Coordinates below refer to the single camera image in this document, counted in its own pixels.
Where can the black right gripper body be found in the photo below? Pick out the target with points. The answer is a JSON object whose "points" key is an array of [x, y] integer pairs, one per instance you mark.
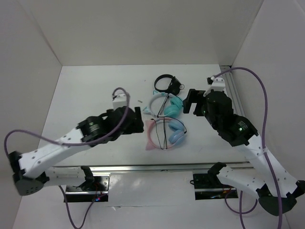
{"points": [[200, 109]]}

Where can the aluminium table edge rail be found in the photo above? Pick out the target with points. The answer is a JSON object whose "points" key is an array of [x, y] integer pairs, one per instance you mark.
{"points": [[157, 168]]}

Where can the teal white cat-ear headphones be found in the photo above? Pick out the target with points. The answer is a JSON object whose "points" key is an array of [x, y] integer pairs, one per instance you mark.
{"points": [[172, 111]]}

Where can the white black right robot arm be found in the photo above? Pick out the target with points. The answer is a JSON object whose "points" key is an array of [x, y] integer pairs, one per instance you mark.
{"points": [[275, 189]]}

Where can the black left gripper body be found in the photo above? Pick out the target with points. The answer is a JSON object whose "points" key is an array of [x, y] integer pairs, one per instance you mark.
{"points": [[136, 126]]}

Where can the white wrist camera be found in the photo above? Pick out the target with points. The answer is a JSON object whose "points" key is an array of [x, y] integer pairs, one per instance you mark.
{"points": [[215, 84], [120, 100]]}

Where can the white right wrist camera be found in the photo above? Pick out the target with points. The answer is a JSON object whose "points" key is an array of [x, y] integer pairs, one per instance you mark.
{"points": [[215, 84]]}

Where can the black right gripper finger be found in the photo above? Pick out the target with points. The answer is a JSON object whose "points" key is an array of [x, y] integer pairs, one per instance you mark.
{"points": [[195, 96], [189, 107]]}

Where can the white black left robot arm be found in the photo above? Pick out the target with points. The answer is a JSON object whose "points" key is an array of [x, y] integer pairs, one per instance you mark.
{"points": [[32, 171]]}

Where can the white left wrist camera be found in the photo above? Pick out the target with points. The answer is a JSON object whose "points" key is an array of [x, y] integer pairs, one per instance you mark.
{"points": [[120, 100]]}

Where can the black headphones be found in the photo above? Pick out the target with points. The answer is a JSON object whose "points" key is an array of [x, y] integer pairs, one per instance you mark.
{"points": [[169, 84]]}

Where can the pink blue cat-ear headphones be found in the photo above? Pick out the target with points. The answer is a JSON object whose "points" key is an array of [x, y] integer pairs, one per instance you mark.
{"points": [[177, 137]]}

